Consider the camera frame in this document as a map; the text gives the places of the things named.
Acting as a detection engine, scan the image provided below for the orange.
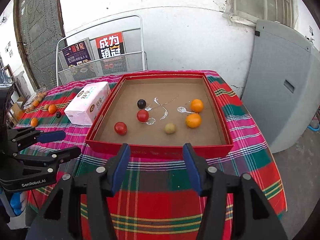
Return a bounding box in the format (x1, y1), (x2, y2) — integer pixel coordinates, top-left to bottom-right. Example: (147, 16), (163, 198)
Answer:
(48, 104), (57, 114)
(30, 118), (39, 127)
(190, 99), (204, 113)
(185, 113), (202, 128)

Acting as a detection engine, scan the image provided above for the yellow-green round fruit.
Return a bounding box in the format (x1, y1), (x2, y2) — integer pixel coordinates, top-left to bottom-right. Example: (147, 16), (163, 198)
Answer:
(164, 123), (176, 134)

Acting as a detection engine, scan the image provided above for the large red tomato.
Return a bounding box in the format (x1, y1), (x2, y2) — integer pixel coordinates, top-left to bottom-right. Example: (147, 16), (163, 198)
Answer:
(114, 122), (127, 136)

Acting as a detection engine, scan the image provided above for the small red tomato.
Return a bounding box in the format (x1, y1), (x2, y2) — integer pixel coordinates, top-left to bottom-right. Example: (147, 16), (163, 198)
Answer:
(136, 109), (149, 123)

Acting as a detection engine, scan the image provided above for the cardboard box on shelf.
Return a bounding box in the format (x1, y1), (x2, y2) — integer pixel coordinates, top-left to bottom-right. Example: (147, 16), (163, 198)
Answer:
(8, 101), (24, 126)

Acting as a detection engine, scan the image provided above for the clear plastic fruit container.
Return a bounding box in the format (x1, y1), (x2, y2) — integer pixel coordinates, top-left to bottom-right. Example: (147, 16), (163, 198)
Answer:
(23, 87), (47, 111)

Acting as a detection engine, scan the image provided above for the plaid tablecloth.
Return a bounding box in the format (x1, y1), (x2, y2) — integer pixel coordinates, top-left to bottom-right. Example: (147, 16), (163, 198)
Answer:
(18, 70), (287, 239)

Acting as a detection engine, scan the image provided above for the pink tissue pack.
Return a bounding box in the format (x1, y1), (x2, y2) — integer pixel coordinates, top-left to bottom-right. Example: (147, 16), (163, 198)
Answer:
(64, 81), (111, 126)

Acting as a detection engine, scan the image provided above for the red cardboard box tray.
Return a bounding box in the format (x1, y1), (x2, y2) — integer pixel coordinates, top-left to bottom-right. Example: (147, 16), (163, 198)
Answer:
(86, 71), (233, 160)

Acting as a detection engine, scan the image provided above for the dark blue cookbook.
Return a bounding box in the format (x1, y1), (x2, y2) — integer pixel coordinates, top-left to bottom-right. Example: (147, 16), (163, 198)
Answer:
(59, 38), (98, 81)

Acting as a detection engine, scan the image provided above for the grey plastic cabinet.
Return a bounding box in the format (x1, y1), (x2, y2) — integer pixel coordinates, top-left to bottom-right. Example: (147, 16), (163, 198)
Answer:
(242, 20), (319, 153)

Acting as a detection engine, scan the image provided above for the studded metal door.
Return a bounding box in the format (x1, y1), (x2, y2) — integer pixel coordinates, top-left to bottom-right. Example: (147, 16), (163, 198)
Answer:
(14, 0), (65, 89)

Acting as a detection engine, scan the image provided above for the red black white book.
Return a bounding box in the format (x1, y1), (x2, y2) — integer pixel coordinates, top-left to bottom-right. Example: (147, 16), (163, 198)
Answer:
(95, 32), (127, 75)

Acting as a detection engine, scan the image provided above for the white metal magazine rack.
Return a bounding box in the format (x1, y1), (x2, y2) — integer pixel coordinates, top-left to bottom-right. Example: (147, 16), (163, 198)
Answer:
(55, 14), (148, 86)

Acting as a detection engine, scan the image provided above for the window with metal bars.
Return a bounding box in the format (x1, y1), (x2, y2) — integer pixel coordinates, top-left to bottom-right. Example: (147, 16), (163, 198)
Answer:
(223, 0), (298, 28)

